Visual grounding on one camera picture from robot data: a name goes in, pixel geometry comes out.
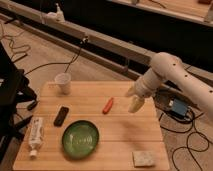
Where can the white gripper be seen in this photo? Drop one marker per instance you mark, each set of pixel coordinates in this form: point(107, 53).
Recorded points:
point(144, 87)

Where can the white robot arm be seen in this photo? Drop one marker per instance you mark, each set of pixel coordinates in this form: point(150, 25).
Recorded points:
point(166, 67)

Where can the green ceramic bowl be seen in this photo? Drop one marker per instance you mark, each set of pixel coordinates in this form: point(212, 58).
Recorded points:
point(80, 139)

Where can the white object on rail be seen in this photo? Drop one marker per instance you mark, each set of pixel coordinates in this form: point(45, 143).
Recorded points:
point(58, 15)

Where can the orange carrot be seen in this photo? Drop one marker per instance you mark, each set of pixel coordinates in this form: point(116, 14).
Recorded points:
point(108, 106)

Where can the wooden board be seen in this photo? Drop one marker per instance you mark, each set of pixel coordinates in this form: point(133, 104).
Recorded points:
point(121, 141)

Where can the black equipment at left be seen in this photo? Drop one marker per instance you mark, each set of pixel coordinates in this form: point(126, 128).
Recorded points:
point(13, 90)

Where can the white tube with cap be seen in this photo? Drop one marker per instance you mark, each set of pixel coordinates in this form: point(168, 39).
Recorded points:
point(36, 136)

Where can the beige square sponge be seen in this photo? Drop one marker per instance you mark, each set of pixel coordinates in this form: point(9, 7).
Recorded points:
point(143, 159)

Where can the black remote control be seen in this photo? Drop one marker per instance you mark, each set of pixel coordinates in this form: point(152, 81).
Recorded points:
point(61, 116)

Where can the blue electronic box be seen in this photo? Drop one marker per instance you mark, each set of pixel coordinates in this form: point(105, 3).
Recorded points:
point(178, 108)

